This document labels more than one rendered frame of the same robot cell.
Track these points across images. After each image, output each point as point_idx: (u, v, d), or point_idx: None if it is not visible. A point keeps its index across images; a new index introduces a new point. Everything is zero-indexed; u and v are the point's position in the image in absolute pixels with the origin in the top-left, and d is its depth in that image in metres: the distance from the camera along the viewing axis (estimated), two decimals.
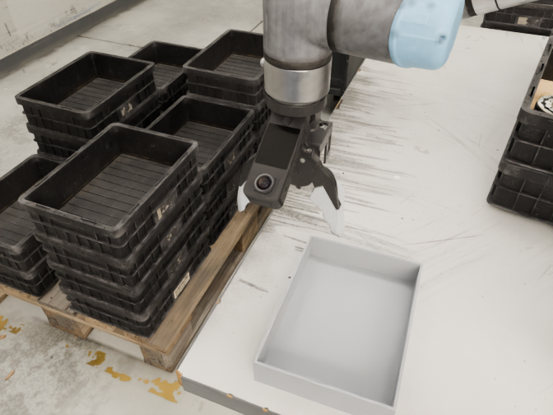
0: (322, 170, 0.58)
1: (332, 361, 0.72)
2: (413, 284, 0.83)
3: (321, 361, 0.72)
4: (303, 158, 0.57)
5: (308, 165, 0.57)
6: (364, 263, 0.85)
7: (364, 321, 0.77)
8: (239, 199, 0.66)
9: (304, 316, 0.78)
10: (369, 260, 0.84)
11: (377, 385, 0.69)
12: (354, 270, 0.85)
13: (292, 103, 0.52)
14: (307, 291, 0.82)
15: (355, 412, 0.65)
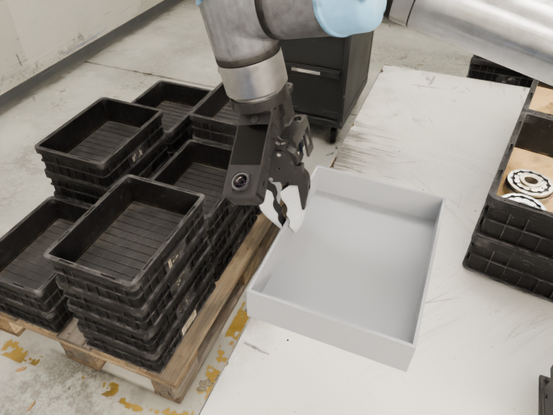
0: (303, 172, 0.59)
1: (339, 299, 0.61)
2: (433, 223, 0.72)
3: (327, 298, 0.61)
4: (278, 152, 0.58)
5: (285, 158, 0.58)
6: (377, 198, 0.74)
7: (376, 258, 0.67)
8: (271, 220, 0.66)
9: (307, 251, 0.67)
10: (384, 195, 0.73)
11: (392, 326, 0.58)
12: (365, 207, 0.75)
13: (251, 100, 0.53)
14: (312, 226, 0.71)
15: (365, 353, 0.55)
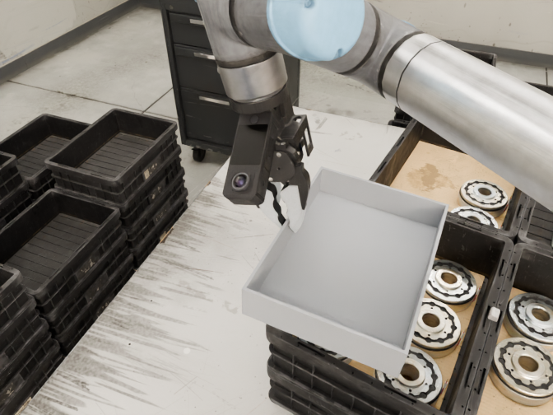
0: (303, 172, 0.59)
1: (335, 301, 0.61)
2: (434, 230, 0.72)
3: (322, 300, 0.61)
4: (278, 152, 0.58)
5: (285, 158, 0.58)
6: (380, 202, 0.74)
7: (375, 263, 0.66)
8: (271, 220, 0.66)
9: (306, 252, 0.67)
10: (387, 199, 0.73)
11: (386, 331, 0.58)
12: (368, 210, 0.74)
13: (251, 100, 0.53)
14: (313, 227, 0.71)
15: (357, 357, 0.55)
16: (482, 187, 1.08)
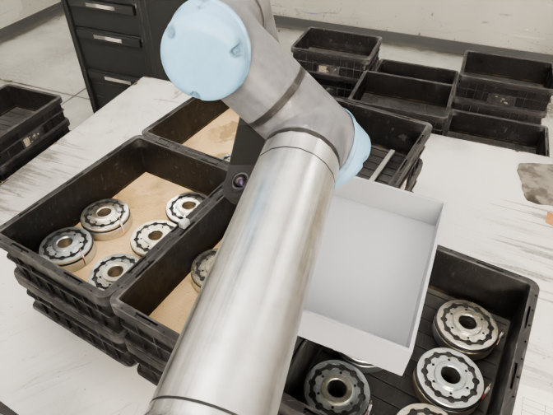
0: None
1: (337, 300, 0.61)
2: (433, 227, 0.72)
3: (324, 300, 0.61)
4: None
5: None
6: (378, 201, 0.74)
7: (375, 261, 0.67)
8: None
9: None
10: (385, 198, 0.73)
11: (388, 329, 0.58)
12: (366, 209, 0.75)
13: None
14: None
15: (361, 356, 0.55)
16: None
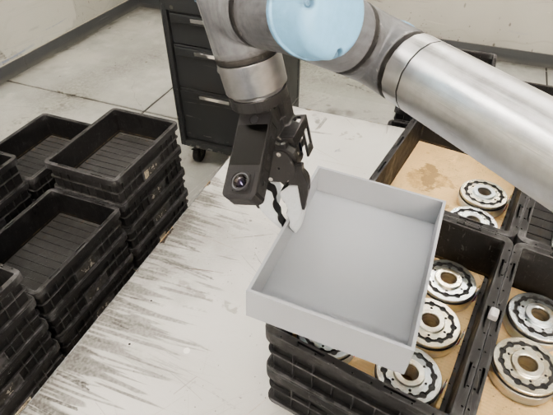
0: (303, 171, 0.59)
1: (338, 300, 0.61)
2: (432, 226, 0.73)
3: (325, 300, 0.61)
4: (278, 152, 0.58)
5: (285, 157, 0.58)
6: (377, 200, 0.74)
7: (375, 260, 0.67)
8: (271, 220, 0.66)
9: (306, 251, 0.67)
10: (384, 197, 0.73)
11: (390, 328, 0.59)
12: (365, 208, 0.75)
13: (251, 100, 0.53)
14: (312, 226, 0.71)
15: (364, 355, 0.55)
16: (482, 187, 1.08)
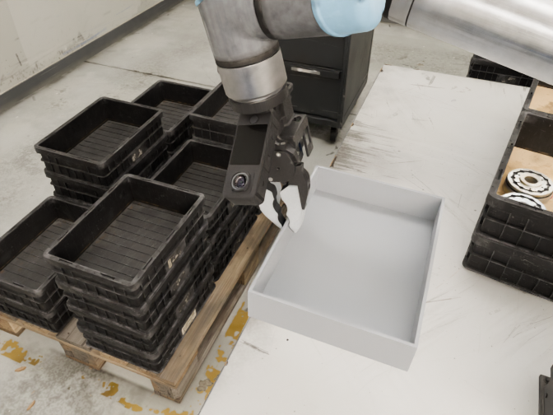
0: (303, 171, 0.59)
1: (340, 299, 0.61)
2: (432, 223, 0.73)
3: (327, 298, 0.61)
4: (278, 152, 0.58)
5: (285, 157, 0.58)
6: (376, 198, 0.74)
7: (376, 258, 0.67)
8: (271, 220, 0.66)
9: (307, 251, 0.67)
10: (383, 195, 0.73)
11: (392, 326, 0.59)
12: (364, 207, 0.75)
13: (251, 100, 0.53)
14: (312, 226, 0.71)
15: (366, 353, 0.55)
16: None
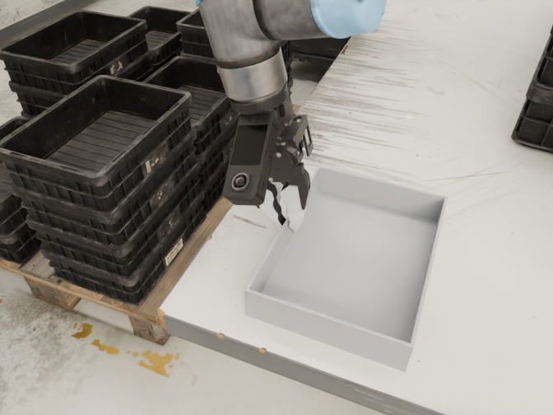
0: (303, 172, 0.59)
1: (339, 298, 0.61)
2: (435, 222, 0.72)
3: (326, 298, 0.61)
4: (278, 152, 0.57)
5: (285, 158, 0.58)
6: (378, 198, 0.74)
7: (377, 258, 0.66)
8: (271, 220, 0.66)
9: (307, 251, 0.67)
10: (386, 194, 0.73)
11: (391, 326, 0.58)
12: (367, 207, 0.74)
13: (251, 100, 0.53)
14: (313, 226, 0.71)
15: (364, 353, 0.55)
16: None
